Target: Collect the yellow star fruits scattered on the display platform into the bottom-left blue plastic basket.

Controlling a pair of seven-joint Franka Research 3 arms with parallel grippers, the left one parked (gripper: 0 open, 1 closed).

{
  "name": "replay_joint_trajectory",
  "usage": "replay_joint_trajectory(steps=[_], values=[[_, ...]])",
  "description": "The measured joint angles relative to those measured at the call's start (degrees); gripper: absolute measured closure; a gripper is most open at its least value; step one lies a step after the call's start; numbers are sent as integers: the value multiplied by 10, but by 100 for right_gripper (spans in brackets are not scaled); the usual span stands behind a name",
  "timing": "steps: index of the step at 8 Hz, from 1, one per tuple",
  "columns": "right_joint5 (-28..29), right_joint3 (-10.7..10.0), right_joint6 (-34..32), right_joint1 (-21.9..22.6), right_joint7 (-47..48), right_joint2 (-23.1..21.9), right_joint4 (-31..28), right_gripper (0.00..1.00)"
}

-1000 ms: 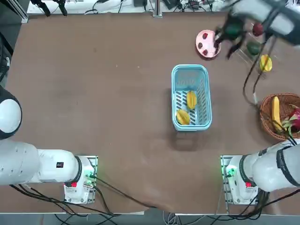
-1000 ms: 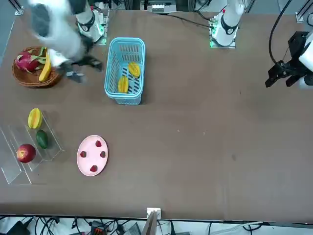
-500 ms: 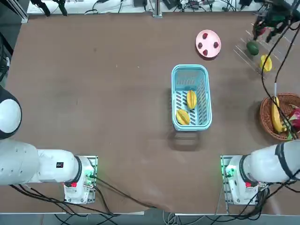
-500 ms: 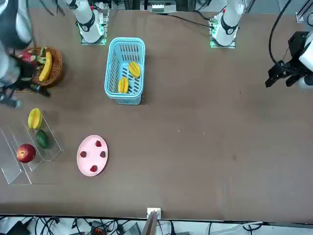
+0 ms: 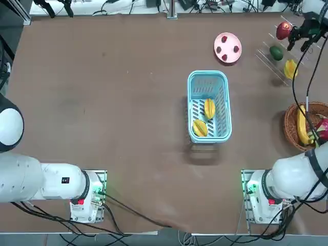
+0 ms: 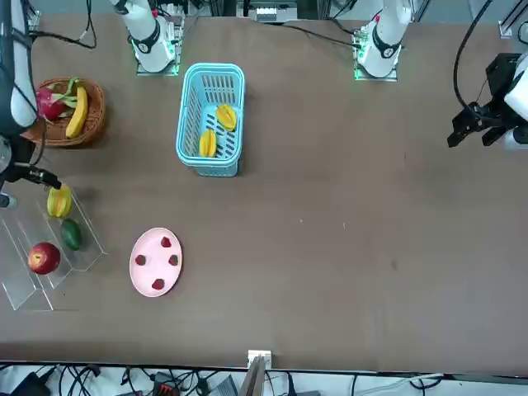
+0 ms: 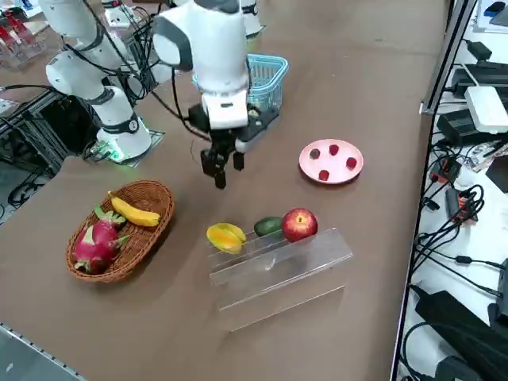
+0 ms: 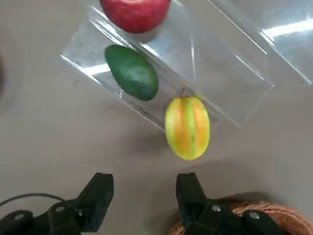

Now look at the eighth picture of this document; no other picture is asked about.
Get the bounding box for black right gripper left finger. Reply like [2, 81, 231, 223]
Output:
[0, 172, 115, 235]

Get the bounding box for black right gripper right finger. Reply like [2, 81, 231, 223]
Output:
[176, 172, 284, 235]

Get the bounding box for yellow star fruit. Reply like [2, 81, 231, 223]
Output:
[164, 95, 211, 161]

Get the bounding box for brown wicker basket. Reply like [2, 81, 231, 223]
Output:
[167, 200, 313, 235]

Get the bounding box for green avocado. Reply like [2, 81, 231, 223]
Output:
[104, 44, 159, 101]

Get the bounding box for clear acrylic stepped stand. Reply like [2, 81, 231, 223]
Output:
[60, 0, 313, 134]

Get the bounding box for red apple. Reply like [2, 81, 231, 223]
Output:
[99, 0, 171, 34]

